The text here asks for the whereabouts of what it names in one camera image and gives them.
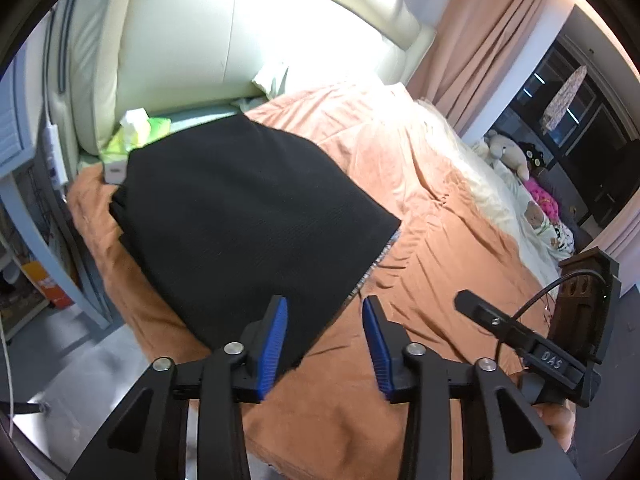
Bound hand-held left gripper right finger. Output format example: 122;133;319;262
362;296;581;480

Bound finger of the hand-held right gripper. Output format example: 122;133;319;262
454;289;537;358

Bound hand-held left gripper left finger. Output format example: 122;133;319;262
67;296;290;480

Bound black pants with white print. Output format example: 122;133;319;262
109;114;402;382

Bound black folded pants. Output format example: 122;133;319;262
108;185;151;271

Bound person's right hand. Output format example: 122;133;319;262
535;401;576;453

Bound orange blanket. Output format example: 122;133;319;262
65;82;566;471

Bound pink curtain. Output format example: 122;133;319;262
597;185;640;271
407;0;576;136

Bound bear print blanket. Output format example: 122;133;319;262
520;195;576;256

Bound pink plush toy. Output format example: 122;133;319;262
522;180;561;221

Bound cream duvet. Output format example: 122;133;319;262
415;97;561;281

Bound beige plush toy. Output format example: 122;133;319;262
472;129;531;181

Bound black plush toy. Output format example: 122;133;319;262
517;141;548;171

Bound dark window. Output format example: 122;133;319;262
492;30;640;226

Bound floral hanging garment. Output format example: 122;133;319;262
540;65;587;133

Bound orange box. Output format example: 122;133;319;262
27;259;77;311

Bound small white box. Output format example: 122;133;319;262
102;160;129;186

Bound green tissue pack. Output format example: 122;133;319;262
100;108;172;161

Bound pale green pillow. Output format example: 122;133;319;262
250;61;292;101

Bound white power strip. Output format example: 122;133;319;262
42;121;69;192

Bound cream padded headboard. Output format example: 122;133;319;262
42;0;437;158

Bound thin black cable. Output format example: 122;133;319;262
510;270;608;323

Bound white cable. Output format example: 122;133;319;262
0;320;16;416

